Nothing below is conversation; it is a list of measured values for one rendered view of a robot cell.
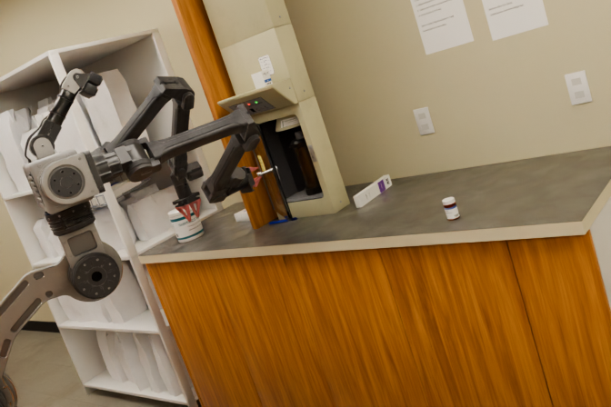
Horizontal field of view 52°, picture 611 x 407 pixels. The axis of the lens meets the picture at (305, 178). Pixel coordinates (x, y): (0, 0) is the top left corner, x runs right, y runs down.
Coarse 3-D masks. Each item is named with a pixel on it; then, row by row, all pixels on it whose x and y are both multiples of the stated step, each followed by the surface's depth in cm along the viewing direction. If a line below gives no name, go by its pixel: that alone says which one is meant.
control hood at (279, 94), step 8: (288, 80) 241; (264, 88) 236; (272, 88) 235; (280, 88) 237; (288, 88) 240; (240, 96) 245; (248, 96) 244; (256, 96) 242; (264, 96) 241; (272, 96) 240; (280, 96) 239; (288, 96) 240; (224, 104) 254; (232, 104) 252; (272, 104) 246; (280, 104) 244; (288, 104) 243; (264, 112) 252
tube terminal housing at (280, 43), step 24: (240, 48) 252; (264, 48) 245; (288, 48) 243; (240, 72) 257; (288, 72) 242; (312, 96) 252; (264, 120) 258; (312, 120) 248; (312, 144) 247; (336, 168) 256; (336, 192) 254
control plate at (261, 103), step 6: (246, 102) 248; (252, 102) 247; (258, 102) 246; (264, 102) 245; (234, 108) 255; (246, 108) 252; (252, 108) 252; (258, 108) 250; (264, 108) 250; (270, 108) 249
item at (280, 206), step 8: (264, 144) 236; (256, 152) 258; (264, 152) 240; (264, 160) 248; (272, 168) 237; (264, 176) 264; (272, 176) 243; (272, 184) 250; (272, 192) 257; (280, 192) 239; (272, 200) 266; (280, 200) 245; (280, 208) 252; (288, 216) 241
